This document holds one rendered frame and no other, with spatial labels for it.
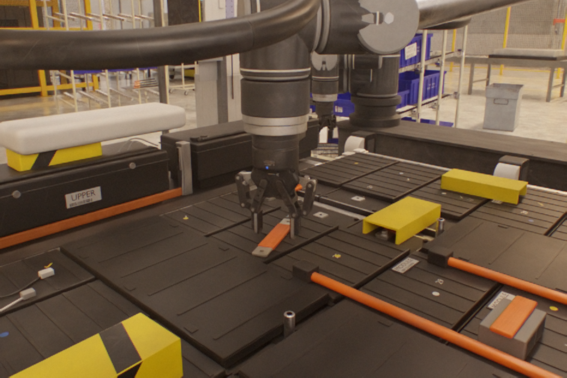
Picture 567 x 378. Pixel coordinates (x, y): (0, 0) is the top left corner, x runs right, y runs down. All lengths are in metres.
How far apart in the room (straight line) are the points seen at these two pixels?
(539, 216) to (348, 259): 0.42
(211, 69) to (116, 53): 3.44
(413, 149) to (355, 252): 1.40
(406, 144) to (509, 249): 1.37
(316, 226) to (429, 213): 0.21
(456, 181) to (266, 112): 0.53
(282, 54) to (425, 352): 0.43
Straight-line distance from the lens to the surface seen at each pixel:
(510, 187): 1.09
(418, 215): 0.91
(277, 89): 0.71
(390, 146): 2.21
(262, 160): 0.75
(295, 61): 0.71
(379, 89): 2.26
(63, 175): 0.94
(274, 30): 0.43
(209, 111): 4.84
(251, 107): 0.73
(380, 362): 0.55
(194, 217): 0.93
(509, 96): 7.08
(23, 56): 0.41
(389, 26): 0.75
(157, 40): 0.39
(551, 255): 0.86
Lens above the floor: 1.35
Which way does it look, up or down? 16 degrees down
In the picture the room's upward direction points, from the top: straight up
